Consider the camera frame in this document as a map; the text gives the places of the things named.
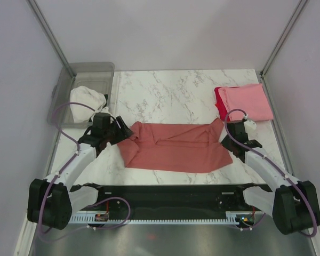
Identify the salmon red t-shirt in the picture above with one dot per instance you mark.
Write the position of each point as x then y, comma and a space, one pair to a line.
190, 148

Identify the left aluminium frame post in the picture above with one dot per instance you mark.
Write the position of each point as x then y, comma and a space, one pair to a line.
36, 10

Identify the aluminium frame post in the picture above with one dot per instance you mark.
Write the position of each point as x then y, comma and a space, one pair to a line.
298, 10
36, 10

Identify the white slotted cable duct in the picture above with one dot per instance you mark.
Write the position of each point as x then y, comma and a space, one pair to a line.
99, 218

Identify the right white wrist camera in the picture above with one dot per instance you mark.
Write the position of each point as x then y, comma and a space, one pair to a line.
249, 124

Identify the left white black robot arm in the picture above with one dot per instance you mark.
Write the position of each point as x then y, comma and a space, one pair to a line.
53, 200

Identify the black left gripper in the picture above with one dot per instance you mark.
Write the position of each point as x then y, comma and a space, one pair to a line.
124, 130

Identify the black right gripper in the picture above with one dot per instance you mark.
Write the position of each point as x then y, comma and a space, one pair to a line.
225, 144

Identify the white crumpled t-shirt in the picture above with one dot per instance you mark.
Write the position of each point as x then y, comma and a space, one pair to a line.
83, 95

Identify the magenta red folded t-shirt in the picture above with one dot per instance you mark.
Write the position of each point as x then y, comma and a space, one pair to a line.
227, 99

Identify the light pink folded t-shirt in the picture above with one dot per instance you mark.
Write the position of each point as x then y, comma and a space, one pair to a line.
254, 102

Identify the right aluminium frame post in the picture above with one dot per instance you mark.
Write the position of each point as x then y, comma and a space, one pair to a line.
298, 10

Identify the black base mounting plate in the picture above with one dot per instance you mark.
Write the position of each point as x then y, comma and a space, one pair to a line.
176, 201

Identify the grey transparent plastic bin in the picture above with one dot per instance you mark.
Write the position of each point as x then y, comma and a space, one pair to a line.
97, 76

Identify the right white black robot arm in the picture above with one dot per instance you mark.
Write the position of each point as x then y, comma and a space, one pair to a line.
292, 204

